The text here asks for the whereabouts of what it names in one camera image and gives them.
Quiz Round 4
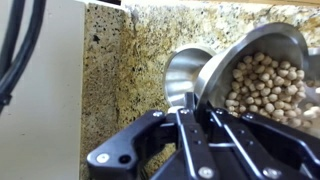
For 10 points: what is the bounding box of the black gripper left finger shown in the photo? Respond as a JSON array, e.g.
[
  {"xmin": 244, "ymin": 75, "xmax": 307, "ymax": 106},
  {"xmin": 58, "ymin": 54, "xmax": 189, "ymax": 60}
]
[{"xmin": 86, "ymin": 92, "xmax": 218, "ymax": 180}]

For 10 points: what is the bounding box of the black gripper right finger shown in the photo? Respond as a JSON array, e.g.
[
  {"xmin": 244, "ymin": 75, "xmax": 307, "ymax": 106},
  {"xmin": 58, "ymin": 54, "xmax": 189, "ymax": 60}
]
[{"xmin": 203, "ymin": 105, "xmax": 320, "ymax": 180}]

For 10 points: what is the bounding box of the dried chickpeas pile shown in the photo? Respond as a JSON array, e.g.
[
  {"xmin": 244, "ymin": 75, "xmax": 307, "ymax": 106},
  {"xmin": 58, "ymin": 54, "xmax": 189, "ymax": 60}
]
[{"xmin": 224, "ymin": 51, "xmax": 320, "ymax": 129}]

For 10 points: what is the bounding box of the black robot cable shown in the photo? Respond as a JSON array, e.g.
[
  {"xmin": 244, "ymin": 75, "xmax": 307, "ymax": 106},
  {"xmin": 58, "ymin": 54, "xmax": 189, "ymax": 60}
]
[
  {"xmin": 0, "ymin": 0, "xmax": 27, "ymax": 81},
  {"xmin": 0, "ymin": 0, "xmax": 47, "ymax": 114}
]

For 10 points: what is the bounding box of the white door panel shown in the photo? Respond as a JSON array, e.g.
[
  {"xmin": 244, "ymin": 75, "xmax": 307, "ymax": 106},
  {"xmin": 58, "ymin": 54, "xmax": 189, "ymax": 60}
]
[{"xmin": 0, "ymin": 0, "xmax": 86, "ymax": 180}]

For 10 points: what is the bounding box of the small stainless steel bowl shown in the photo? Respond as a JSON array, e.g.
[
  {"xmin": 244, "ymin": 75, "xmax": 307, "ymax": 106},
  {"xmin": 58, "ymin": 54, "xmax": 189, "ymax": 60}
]
[
  {"xmin": 193, "ymin": 22, "xmax": 320, "ymax": 138},
  {"xmin": 163, "ymin": 44, "xmax": 218, "ymax": 108},
  {"xmin": 305, "ymin": 46, "xmax": 320, "ymax": 81}
]

